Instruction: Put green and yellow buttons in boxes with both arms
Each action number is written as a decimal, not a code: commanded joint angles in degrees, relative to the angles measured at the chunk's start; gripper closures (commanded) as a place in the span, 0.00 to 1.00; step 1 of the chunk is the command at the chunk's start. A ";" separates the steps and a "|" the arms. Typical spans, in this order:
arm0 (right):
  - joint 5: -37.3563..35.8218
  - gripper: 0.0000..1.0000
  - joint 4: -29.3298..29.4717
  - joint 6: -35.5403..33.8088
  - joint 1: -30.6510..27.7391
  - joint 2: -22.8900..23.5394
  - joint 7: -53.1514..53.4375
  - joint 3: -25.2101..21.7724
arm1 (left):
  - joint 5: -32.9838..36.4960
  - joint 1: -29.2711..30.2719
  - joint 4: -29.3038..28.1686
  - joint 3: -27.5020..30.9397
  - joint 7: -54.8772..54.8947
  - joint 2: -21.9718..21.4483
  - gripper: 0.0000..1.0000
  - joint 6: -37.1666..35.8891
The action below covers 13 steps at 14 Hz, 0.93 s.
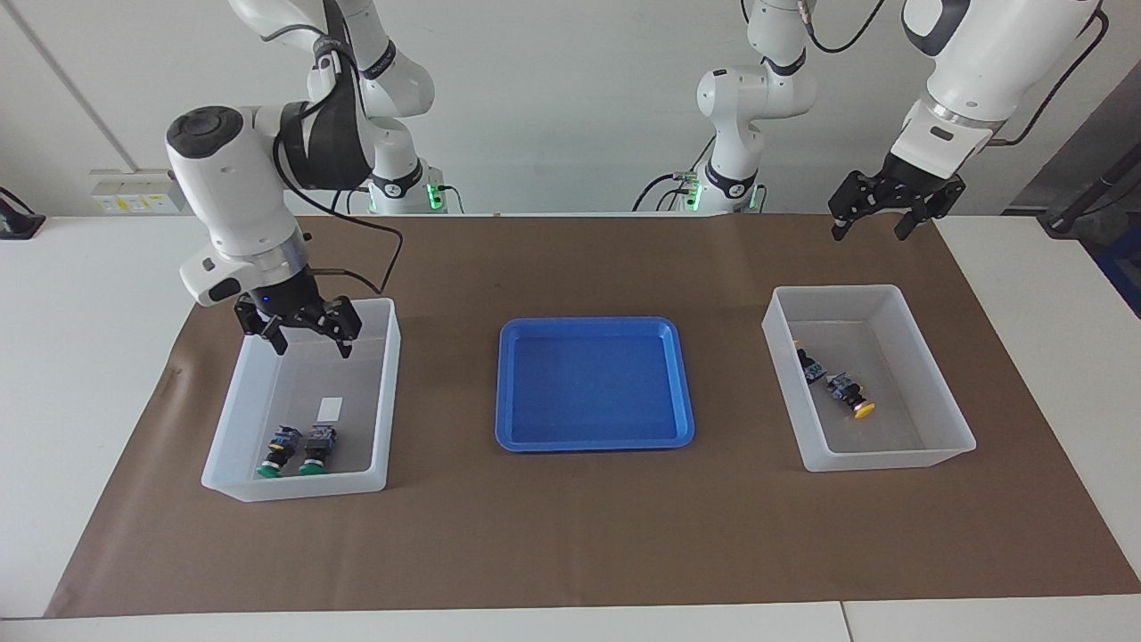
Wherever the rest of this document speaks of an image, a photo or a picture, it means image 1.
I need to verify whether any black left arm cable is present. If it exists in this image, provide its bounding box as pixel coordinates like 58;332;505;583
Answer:
802;0;1111;148

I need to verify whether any brown paper table mat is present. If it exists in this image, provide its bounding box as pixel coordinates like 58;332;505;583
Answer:
45;212;1141;619

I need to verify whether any blue plastic tray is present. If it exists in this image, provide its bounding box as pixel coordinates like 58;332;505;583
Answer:
495;316;696;453

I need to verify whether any yellow push button switch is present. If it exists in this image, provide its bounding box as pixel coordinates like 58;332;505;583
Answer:
793;342;830;384
825;370;877;420

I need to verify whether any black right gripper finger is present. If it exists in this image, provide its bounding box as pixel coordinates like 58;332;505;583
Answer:
234;301;288;357
321;296;364;360

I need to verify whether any blue crate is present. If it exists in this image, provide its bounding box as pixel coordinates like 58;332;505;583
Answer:
1095;227;1141;317

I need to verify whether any translucent white plastic box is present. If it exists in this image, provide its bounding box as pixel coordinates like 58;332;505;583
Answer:
201;298;402;503
761;284;977;473

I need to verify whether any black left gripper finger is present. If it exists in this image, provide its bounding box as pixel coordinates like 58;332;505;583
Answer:
893;183;967;243
826;171;879;243

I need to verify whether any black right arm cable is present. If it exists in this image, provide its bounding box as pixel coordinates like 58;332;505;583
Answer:
276;45;404;295

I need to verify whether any green push button switch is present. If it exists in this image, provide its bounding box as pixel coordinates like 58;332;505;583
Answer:
299;425;340;476
257;424;304;479

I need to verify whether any white wall outlet box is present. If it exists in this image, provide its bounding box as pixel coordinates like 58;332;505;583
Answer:
89;169;188;215

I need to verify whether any black tripod stand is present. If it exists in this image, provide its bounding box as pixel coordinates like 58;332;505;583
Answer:
1038;143;1141;237

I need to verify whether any black desk object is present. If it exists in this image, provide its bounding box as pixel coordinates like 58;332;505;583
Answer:
0;187;45;240

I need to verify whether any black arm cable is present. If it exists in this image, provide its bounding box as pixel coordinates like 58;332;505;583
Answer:
276;45;404;295
802;0;1111;148

